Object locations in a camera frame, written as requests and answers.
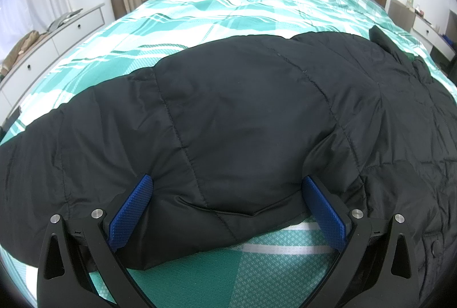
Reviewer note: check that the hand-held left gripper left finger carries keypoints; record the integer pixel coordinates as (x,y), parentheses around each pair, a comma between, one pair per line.
(130,211)

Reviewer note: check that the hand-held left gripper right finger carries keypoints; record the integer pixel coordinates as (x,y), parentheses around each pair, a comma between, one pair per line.
(326,211)

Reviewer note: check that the black puffer jacket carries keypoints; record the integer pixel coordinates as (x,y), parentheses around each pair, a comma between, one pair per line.
(232,115)

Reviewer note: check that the white drawer cabinet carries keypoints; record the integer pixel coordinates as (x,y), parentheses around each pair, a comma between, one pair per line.
(71,31)

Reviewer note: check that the brown cloth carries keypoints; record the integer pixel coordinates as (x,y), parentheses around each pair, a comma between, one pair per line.
(21,47)

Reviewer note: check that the grey papers pile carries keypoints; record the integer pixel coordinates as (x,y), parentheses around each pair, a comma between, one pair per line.
(64,19)

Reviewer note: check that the white nightstand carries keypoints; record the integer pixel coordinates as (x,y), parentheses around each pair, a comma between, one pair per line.
(432,33)

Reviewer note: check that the green plaid bed blanket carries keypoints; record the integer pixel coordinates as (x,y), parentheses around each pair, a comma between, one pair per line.
(232,8)

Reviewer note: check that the clear bottle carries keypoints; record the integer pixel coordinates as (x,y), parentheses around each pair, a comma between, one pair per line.
(410,1)

